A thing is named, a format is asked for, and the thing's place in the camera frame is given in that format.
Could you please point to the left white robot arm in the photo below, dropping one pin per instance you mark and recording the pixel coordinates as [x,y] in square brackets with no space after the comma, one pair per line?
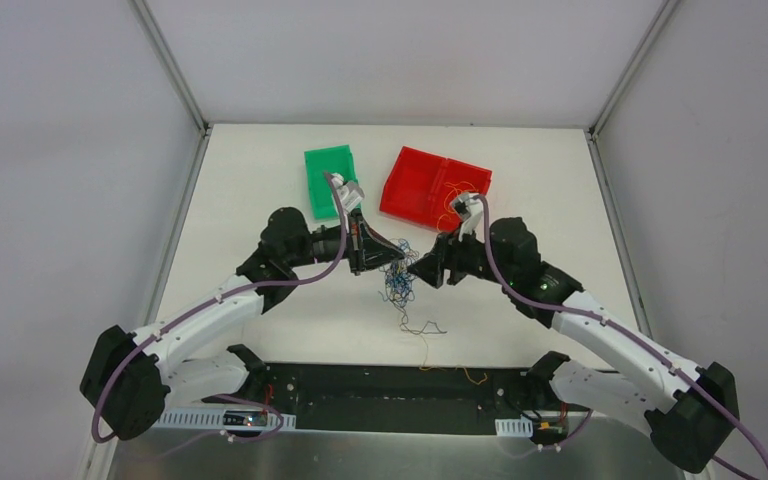
[132,378]

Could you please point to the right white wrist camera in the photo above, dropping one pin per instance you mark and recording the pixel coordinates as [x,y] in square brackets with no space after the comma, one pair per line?
[469,207]

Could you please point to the red plastic double bin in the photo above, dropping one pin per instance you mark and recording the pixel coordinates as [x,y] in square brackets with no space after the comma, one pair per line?
[421,186]

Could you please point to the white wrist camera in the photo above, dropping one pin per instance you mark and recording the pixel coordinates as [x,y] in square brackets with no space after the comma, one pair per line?
[469,207]
[349,193]

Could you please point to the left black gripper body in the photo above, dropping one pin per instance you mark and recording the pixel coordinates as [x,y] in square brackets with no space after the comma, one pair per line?
[358,243]

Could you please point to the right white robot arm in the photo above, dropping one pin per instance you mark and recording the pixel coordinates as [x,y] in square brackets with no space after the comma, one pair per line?
[686,410]

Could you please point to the green plastic bin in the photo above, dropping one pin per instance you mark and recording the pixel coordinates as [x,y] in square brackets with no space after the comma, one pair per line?
[335,160]

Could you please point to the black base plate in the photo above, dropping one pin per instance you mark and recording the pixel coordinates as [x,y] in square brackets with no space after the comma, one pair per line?
[393,399]

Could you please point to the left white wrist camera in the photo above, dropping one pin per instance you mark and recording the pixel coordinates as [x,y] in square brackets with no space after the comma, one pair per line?
[349,193]

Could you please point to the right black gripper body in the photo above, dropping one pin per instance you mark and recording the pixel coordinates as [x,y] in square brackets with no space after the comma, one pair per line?
[451,259]

